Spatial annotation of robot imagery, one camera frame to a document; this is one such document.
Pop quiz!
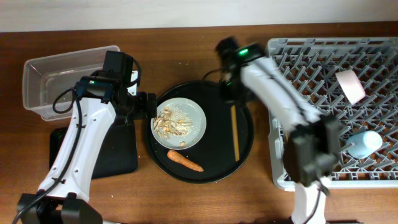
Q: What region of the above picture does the grey plate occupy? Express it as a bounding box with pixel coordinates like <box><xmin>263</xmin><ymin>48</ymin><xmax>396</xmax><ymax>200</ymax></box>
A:
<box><xmin>150</xmin><ymin>98</ymin><xmax>206</xmax><ymax>150</ymax></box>

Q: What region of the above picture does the light blue cup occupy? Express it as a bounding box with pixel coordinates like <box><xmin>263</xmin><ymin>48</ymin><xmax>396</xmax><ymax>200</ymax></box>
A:
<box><xmin>346</xmin><ymin>131</ymin><xmax>383</xmax><ymax>159</ymax></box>

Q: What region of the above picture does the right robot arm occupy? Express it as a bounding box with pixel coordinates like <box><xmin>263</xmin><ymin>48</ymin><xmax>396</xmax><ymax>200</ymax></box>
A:
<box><xmin>215</xmin><ymin>37</ymin><xmax>341</xmax><ymax>223</ymax></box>

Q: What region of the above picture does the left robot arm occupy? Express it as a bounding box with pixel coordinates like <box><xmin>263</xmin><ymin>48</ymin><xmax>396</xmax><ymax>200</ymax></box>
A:
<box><xmin>13</xmin><ymin>51</ymin><xmax>157</xmax><ymax>223</ymax></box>

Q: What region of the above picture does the grey dishwasher rack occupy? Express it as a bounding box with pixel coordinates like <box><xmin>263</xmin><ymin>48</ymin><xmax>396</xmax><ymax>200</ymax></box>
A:
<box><xmin>266</xmin><ymin>37</ymin><xmax>397</xmax><ymax>189</ymax></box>

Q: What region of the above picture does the round black tray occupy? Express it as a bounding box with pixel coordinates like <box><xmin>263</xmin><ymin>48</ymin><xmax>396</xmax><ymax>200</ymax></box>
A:
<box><xmin>145</xmin><ymin>80</ymin><xmax>254</xmax><ymax>184</ymax></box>

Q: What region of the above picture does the pile of rice grains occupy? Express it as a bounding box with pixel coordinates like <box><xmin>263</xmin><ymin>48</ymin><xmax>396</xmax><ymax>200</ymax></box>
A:
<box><xmin>169</xmin><ymin>105</ymin><xmax>193</xmax><ymax>134</ymax></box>

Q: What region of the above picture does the pile of peanut shells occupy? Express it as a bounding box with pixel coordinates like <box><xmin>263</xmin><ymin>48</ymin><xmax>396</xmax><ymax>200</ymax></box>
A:
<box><xmin>153</xmin><ymin>106</ymin><xmax>190</xmax><ymax>147</ymax></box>

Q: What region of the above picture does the clear plastic bin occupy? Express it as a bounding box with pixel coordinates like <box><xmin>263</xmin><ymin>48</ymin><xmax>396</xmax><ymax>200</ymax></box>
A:
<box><xmin>22</xmin><ymin>45</ymin><xmax>120</xmax><ymax>121</ymax></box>

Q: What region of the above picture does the orange carrot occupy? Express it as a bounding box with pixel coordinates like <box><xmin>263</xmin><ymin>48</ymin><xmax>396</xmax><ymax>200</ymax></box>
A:
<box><xmin>167</xmin><ymin>150</ymin><xmax>204</xmax><ymax>172</ymax></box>

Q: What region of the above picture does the black rectangular bin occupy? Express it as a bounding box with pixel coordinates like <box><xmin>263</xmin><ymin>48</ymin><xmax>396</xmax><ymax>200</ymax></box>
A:
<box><xmin>49</xmin><ymin>116</ymin><xmax>139</xmax><ymax>180</ymax></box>

